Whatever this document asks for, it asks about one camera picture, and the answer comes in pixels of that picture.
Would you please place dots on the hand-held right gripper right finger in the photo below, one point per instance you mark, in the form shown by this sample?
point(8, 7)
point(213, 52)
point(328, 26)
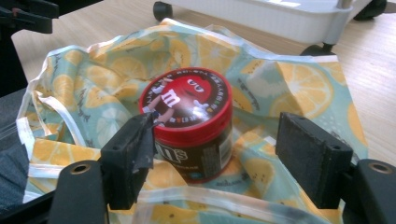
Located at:
point(311, 161)

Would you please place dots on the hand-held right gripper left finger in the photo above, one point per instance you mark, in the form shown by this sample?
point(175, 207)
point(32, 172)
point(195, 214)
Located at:
point(124, 161)

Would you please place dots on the lemon print bag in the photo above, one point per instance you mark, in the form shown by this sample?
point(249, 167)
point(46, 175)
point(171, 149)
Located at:
point(93, 90)

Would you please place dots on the red-lidded brown candy jar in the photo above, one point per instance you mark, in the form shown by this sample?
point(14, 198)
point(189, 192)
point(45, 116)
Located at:
point(190, 102)

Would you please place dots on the white two-tier cart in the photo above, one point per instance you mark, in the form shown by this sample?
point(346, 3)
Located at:
point(280, 18)

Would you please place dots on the black stand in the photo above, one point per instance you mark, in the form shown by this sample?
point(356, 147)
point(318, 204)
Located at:
point(9, 62)

